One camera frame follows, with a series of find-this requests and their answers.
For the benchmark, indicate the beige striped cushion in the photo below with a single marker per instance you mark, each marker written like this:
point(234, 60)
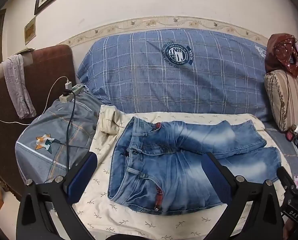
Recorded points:
point(286, 97)

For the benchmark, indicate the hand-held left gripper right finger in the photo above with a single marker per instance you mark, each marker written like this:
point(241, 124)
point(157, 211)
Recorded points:
point(215, 180)

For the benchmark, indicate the brown headboard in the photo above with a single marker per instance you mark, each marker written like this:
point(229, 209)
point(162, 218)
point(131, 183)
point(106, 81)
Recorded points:
point(3, 135)

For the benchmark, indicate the brown red patterned cloth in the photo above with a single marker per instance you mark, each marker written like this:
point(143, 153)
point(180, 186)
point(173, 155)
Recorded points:
point(284, 50)

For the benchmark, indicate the blue denim pants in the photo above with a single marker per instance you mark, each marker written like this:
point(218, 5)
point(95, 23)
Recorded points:
point(169, 170)

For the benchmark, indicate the small red object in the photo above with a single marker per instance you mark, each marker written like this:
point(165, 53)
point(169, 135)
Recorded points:
point(290, 136)

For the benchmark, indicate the cream leaf-print blanket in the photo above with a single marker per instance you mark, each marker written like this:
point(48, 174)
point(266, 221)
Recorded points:
point(129, 222)

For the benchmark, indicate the small framed picture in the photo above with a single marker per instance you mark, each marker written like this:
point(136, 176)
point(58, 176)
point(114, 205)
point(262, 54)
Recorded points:
point(30, 30)

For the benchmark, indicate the white power strip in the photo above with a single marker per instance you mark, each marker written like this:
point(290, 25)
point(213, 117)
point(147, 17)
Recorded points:
point(75, 90)

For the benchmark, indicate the white charger plug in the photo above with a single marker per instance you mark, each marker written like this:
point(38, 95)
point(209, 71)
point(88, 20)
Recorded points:
point(68, 83)

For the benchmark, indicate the pale purple cloth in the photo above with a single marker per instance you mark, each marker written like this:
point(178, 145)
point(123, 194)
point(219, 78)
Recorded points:
point(21, 92)

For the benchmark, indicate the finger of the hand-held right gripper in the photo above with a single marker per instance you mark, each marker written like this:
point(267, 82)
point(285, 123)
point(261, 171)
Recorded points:
point(284, 178)

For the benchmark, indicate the grey star-print pillow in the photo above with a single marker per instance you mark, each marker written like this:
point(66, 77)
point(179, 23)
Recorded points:
point(48, 120)

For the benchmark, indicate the blue plaid pillow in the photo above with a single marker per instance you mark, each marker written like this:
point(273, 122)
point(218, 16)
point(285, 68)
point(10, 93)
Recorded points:
point(151, 80)

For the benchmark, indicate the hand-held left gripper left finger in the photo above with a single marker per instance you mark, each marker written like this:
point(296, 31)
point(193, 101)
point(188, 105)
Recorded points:
point(81, 177)

